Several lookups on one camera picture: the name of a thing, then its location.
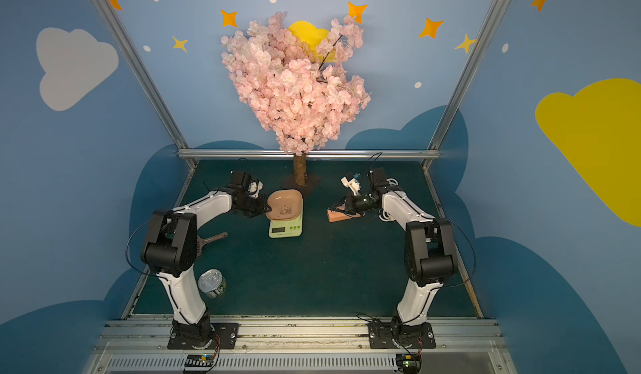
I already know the pink square bowl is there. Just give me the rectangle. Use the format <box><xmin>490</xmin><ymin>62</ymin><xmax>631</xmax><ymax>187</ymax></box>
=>
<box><xmin>265</xmin><ymin>189</ymin><xmax>303</xmax><ymax>221</ymax></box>

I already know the green electronic kitchen scale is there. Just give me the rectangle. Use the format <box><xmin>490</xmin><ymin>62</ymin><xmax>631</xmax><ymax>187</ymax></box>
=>
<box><xmin>268</xmin><ymin>212</ymin><xmax>303</xmax><ymax>239</ymax></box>

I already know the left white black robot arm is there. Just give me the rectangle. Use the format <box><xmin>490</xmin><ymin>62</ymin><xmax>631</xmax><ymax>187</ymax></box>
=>
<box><xmin>140</xmin><ymin>171</ymin><xmax>270</xmax><ymax>350</ymax></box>

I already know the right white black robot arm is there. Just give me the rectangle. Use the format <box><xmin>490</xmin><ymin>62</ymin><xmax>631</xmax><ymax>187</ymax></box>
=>
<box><xmin>329</xmin><ymin>168</ymin><xmax>459</xmax><ymax>350</ymax></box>

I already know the orange power strip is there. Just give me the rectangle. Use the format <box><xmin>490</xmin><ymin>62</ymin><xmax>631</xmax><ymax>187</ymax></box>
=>
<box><xmin>327</xmin><ymin>209</ymin><xmax>363</xmax><ymax>223</ymax></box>

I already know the brown slotted scoop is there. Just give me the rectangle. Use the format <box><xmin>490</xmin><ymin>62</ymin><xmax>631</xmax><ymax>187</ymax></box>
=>
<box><xmin>196</xmin><ymin>232</ymin><xmax>228</xmax><ymax>258</ymax></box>

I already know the clear plastic bottle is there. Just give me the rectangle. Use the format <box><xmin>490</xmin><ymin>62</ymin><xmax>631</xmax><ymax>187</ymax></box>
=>
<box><xmin>197</xmin><ymin>269</ymin><xmax>227</xmax><ymax>298</ymax></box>

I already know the pink cherry blossom tree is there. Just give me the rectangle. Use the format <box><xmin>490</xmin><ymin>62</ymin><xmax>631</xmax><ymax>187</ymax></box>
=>
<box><xmin>221</xmin><ymin>12</ymin><xmax>371</xmax><ymax>192</ymax></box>

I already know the left small circuit board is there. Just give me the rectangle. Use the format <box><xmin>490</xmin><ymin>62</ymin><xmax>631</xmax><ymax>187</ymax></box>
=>
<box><xmin>183</xmin><ymin>354</ymin><xmax>217</xmax><ymax>373</ymax></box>

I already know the small circuit board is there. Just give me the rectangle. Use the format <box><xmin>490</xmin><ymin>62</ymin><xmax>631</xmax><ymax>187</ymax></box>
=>
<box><xmin>396</xmin><ymin>353</ymin><xmax>422</xmax><ymax>374</ymax></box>
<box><xmin>183</xmin><ymin>354</ymin><xmax>217</xmax><ymax>373</ymax></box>

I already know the right small circuit board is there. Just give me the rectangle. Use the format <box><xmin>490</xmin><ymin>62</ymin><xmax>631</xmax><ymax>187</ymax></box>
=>
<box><xmin>396</xmin><ymin>353</ymin><xmax>422</xmax><ymax>374</ymax></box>

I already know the white coiled power cord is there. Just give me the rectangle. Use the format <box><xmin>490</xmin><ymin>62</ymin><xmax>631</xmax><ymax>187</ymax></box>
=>
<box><xmin>377</xmin><ymin>177</ymin><xmax>402</xmax><ymax>222</ymax></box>

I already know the aluminium cage frame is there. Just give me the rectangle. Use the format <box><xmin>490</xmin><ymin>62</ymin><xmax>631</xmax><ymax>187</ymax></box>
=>
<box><xmin>108</xmin><ymin>0</ymin><xmax>494</xmax><ymax>316</ymax></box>

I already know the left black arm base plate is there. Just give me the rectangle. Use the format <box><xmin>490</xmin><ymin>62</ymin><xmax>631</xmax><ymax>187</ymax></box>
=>
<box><xmin>167</xmin><ymin>322</ymin><xmax>240</xmax><ymax>351</ymax></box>

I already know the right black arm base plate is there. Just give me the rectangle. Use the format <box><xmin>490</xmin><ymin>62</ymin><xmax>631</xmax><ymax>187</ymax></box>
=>
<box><xmin>367</xmin><ymin>322</ymin><xmax>437</xmax><ymax>350</ymax></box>

